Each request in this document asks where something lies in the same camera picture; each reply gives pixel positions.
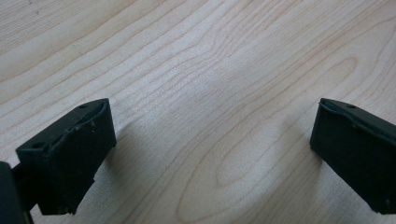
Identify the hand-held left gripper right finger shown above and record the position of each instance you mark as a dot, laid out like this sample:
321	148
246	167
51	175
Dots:
355	155

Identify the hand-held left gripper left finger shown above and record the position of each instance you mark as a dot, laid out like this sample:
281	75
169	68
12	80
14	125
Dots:
67	155

